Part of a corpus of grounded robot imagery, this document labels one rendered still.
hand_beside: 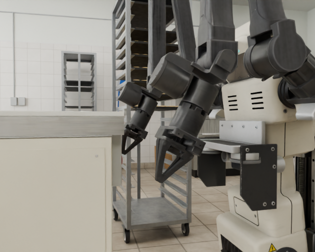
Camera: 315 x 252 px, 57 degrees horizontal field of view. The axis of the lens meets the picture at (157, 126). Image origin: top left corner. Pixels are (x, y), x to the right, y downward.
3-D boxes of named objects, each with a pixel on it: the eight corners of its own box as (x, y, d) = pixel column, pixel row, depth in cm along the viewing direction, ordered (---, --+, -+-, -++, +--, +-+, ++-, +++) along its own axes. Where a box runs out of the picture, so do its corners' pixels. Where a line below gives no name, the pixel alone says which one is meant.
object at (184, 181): (187, 183, 211) (187, 179, 211) (184, 184, 210) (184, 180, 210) (160, 169, 272) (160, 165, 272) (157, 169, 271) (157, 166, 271)
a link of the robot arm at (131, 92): (168, 82, 94) (160, 85, 103) (137, 64, 92) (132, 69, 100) (151, 115, 93) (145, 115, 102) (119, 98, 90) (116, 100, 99)
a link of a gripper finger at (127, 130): (114, 150, 93) (128, 124, 94) (112, 148, 100) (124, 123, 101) (133, 159, 95) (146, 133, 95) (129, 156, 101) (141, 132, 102)
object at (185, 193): (187, 196, 211) (187, 192, 211) (184, 196, 211) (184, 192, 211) (160, 178, 272) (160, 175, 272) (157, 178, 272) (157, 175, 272)
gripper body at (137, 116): (128, 128, 91) (138, 107, 92) (123, 127, 101) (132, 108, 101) (146, 137, 93) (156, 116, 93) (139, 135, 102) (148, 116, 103)
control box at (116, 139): (109, 186, 78) (109, 134, 77) (101, 171, 101) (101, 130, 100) (122, 185, 79) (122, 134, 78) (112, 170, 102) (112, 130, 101)
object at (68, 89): (65, 91, 465) (65, 90, 465) (91, 92, 476) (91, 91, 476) (64, 87, 408) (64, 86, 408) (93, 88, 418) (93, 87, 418)
